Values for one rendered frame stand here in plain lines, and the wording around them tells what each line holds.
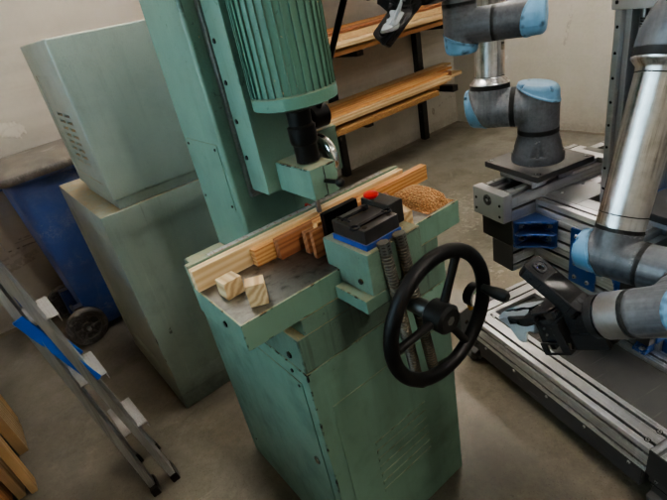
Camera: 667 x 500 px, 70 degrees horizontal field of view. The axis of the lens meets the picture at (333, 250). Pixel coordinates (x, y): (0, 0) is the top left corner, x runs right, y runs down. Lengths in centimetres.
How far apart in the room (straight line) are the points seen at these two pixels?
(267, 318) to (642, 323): 59
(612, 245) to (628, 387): 87
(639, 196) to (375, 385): 67
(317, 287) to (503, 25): 68
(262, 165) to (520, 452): 121
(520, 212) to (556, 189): 14
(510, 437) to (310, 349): 98
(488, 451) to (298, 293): 103
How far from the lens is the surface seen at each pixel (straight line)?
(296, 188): 108
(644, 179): 89
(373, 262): 88
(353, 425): 119
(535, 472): 173
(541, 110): 153
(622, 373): 175
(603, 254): 91
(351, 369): 110
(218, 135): 115
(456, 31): 121
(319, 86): 96
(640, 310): 80
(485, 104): 155
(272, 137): 110
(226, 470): 188
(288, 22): 93
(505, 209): 151
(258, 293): 89
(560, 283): 88
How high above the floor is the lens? 138
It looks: 28 degrees down
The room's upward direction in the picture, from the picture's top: 12 degrees counter-clockwise
